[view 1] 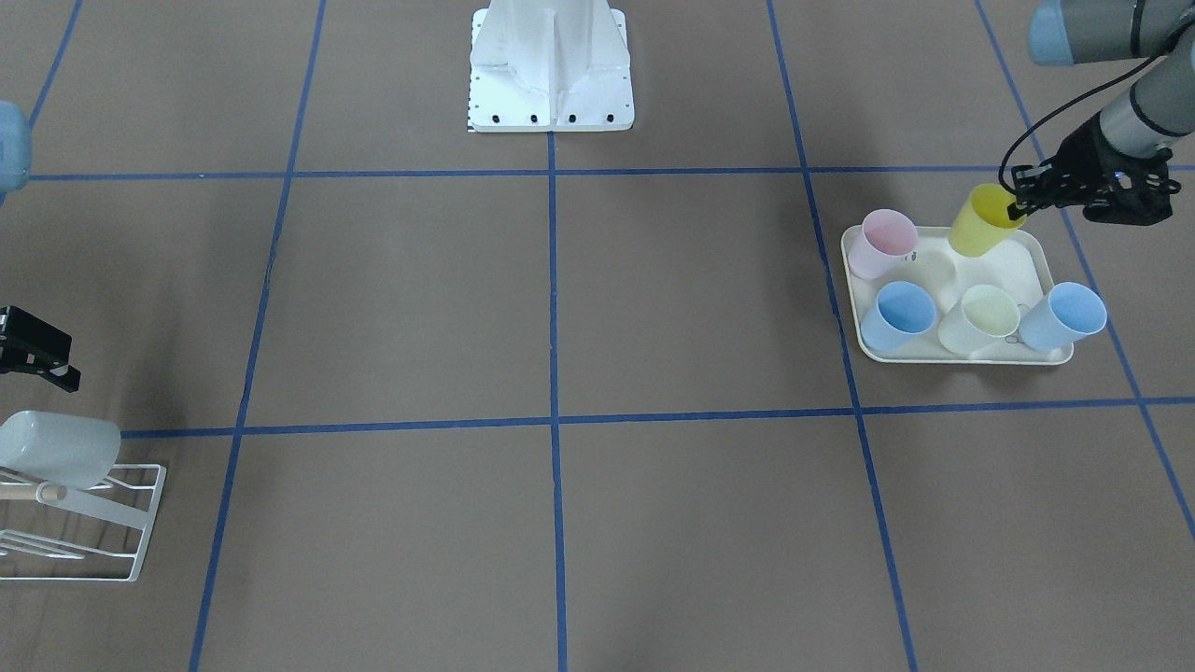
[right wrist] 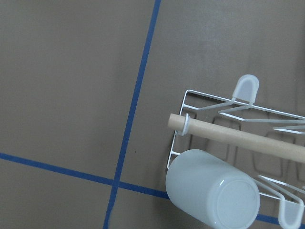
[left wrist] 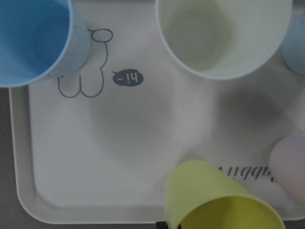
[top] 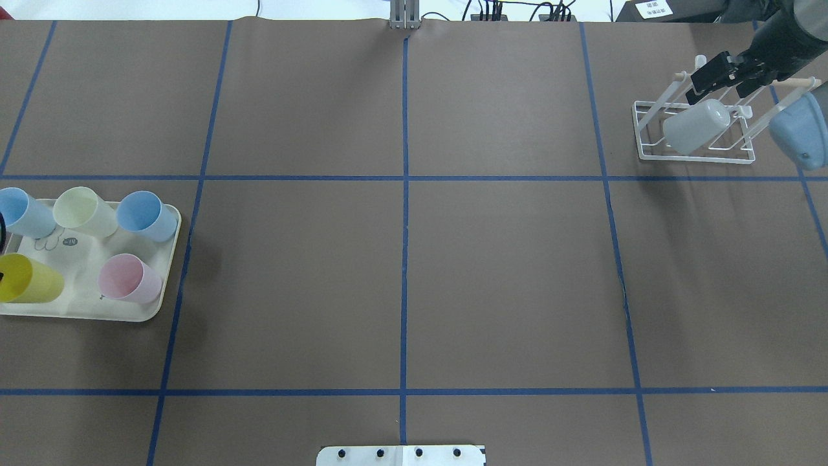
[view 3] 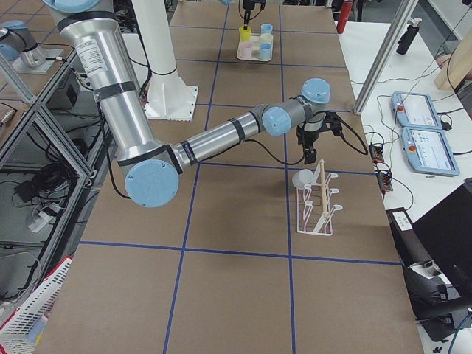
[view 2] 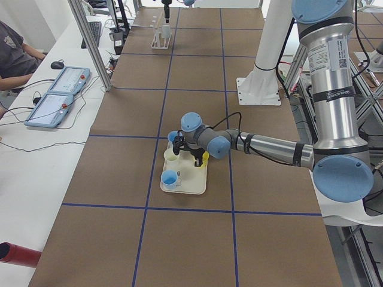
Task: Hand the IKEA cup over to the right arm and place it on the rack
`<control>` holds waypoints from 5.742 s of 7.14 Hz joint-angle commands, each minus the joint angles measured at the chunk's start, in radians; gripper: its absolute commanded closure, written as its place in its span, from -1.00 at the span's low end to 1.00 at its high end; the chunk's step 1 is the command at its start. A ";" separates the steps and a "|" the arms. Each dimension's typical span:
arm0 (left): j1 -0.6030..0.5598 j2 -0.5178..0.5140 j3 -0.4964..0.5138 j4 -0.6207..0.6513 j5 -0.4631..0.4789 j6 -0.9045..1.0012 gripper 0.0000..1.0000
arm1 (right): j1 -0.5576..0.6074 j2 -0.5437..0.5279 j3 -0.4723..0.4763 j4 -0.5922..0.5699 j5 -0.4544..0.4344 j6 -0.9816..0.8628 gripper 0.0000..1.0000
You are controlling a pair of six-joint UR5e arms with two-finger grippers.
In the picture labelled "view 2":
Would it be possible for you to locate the white wire cup rack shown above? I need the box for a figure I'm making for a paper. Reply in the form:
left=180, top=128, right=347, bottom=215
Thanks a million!
left=150, top=11, right=171, bottom=50

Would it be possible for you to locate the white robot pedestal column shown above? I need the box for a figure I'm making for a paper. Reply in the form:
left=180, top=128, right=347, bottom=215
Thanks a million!
left=236, top=0, right=294, bottom=106

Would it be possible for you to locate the red cylinder bottle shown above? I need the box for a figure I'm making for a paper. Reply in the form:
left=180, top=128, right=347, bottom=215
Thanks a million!
left=1, top=242, right=41, bottom=268

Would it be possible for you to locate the black keyboard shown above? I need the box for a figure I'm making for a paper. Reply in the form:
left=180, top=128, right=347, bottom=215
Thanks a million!
left=88, top=21, right=102, bottom=47

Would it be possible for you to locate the cream plastic tray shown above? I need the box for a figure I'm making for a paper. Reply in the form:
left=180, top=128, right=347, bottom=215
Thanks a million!
left=160, top=142, right=208, bottom=195

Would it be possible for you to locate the white chair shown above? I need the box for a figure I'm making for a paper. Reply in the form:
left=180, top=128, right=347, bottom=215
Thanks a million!
left=314, top=187, right=382, bottom=227

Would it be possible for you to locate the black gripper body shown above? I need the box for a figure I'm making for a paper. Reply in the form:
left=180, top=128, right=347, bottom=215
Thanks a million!
left=172, top=130, right=205, bottom=161
left=161, top=0, right=172, bottom=6

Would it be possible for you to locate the yellow plastic cup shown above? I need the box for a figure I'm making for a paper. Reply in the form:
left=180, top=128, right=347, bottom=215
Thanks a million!
left=201, top=151, right=209, bottom=167

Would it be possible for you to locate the cream white cup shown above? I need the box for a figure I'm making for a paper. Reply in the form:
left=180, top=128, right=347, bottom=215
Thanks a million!
left=163, top=148, right=180, bottom=170

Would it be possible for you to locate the seated person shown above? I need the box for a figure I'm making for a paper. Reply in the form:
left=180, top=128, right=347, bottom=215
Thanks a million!
left=1, top=22, right=45, bottom=91

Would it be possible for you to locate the blue cup far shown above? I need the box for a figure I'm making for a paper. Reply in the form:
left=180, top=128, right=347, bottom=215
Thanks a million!
left=167, top=130, right=178, bottom=143

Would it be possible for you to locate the blue cup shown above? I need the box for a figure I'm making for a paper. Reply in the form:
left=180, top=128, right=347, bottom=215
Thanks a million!
left=161, top=170, right=182, bottom=191
left=167, top=130, right=178, bottom=143

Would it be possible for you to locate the blue cup near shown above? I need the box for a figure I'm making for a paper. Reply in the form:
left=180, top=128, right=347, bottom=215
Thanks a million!
left=161, top=170, right=182, bottom=191

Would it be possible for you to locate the lower blue teach pendant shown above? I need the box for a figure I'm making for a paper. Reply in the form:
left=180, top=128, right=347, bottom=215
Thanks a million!
left=24, top=92, right=74, bottom=129

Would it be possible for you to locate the blue teach pendant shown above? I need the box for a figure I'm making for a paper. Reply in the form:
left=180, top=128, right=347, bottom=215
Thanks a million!
left=24, top=92, right=74, bottom=129
left=48, top=66, right=90, bottom=95

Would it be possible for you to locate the black computer mouse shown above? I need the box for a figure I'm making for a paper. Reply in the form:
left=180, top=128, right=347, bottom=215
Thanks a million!
left=50, top=61, right=65, bottom=69

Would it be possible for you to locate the upper blue teach pendant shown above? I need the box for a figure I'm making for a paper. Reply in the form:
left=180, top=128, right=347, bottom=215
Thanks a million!
left=48, top=66, right=90, bottom=95

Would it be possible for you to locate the aluminium frame post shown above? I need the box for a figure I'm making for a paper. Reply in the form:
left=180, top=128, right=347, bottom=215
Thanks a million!
left=68, top=0, right=112, bottom=91

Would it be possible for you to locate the grey white cup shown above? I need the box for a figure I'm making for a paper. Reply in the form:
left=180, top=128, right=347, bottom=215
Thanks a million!
left=161, top=25, right=172, bottom=39

